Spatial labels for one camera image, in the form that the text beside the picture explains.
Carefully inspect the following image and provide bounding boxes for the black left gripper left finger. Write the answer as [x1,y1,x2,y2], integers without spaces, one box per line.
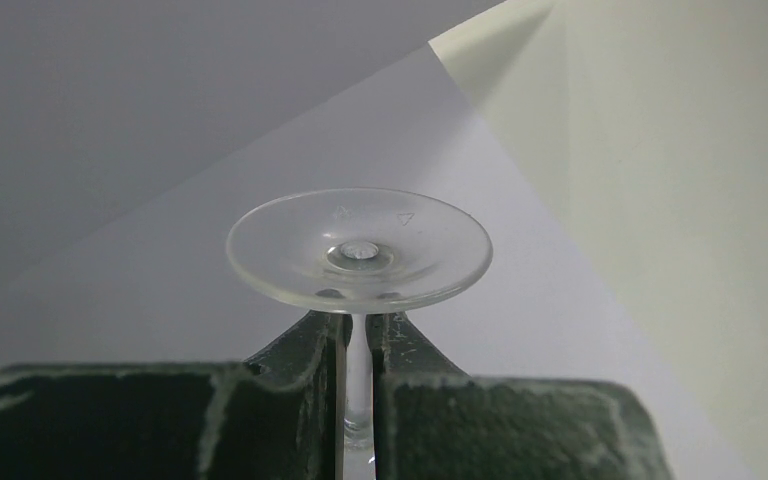
[0,312,351,479]

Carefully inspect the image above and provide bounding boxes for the clear wine glass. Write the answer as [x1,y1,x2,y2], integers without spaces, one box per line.
[215,187,493,479]

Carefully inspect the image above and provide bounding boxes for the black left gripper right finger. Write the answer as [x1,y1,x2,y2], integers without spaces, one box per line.
[366,313,672,479]

